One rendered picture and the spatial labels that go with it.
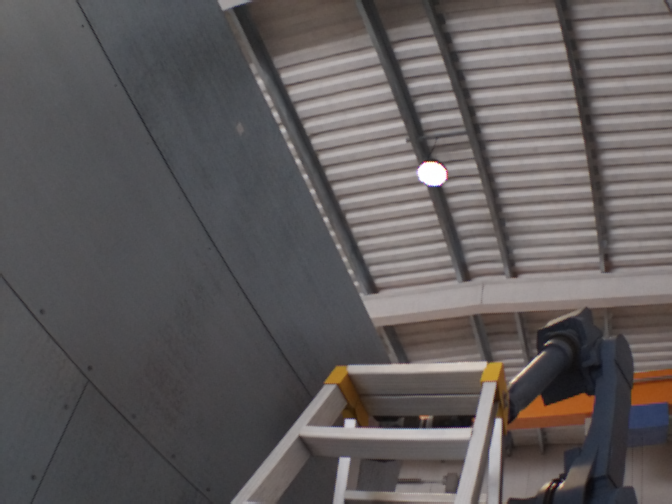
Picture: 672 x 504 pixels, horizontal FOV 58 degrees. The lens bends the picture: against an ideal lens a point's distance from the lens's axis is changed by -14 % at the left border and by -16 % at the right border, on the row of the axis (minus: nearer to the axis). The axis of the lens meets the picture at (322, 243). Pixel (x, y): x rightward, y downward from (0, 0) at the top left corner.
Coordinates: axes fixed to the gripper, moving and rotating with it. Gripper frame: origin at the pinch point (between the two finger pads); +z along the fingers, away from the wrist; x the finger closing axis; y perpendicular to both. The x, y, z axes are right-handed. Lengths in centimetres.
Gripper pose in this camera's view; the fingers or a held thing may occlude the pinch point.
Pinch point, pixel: (386, 428)
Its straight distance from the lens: 244.8
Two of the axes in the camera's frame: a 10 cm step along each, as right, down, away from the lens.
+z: -9.0, 1.0, 4.2
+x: -3.8, -6.3, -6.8
